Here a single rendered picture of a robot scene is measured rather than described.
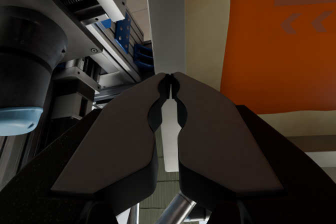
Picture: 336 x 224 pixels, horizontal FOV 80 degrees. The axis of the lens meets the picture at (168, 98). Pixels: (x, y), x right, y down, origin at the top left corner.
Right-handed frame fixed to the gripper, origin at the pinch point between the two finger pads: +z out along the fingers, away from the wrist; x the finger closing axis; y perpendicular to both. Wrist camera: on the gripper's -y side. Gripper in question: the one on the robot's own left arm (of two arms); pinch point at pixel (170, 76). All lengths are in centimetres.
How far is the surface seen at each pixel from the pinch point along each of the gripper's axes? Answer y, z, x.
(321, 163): 22.1, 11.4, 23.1
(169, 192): 343, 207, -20
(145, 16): 34, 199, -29
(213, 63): 5.8, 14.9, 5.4
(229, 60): 5.4, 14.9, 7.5
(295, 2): -1.3, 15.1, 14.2
